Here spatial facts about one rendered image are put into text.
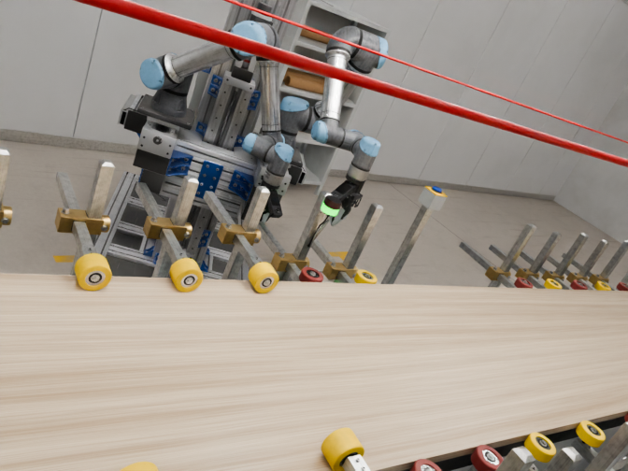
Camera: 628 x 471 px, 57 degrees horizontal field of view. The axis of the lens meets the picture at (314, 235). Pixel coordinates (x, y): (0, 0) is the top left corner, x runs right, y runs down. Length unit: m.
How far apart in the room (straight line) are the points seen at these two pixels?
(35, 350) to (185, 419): 0.34
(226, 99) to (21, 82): 1.99
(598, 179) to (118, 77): 7.37
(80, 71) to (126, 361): 3.18
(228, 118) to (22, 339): 1.53
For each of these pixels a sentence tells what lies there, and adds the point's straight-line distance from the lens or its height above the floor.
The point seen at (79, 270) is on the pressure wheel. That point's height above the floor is 0.95.
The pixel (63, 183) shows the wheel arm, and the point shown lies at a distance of 1.87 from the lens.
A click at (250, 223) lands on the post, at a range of 1.89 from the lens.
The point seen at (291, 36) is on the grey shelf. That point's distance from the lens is 4.44.
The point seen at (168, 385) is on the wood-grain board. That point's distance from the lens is 1.34.
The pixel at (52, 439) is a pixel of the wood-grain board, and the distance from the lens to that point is 1.20.
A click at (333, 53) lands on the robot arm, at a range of 2.25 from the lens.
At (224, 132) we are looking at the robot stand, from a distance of 2.65.
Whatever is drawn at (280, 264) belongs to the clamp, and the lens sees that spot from 2.04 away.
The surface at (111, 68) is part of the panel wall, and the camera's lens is 4.39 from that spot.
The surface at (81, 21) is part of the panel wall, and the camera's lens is 4.23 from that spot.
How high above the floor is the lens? 1.80
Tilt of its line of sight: 24 degrees down
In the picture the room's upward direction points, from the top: 24 degrees clockwise
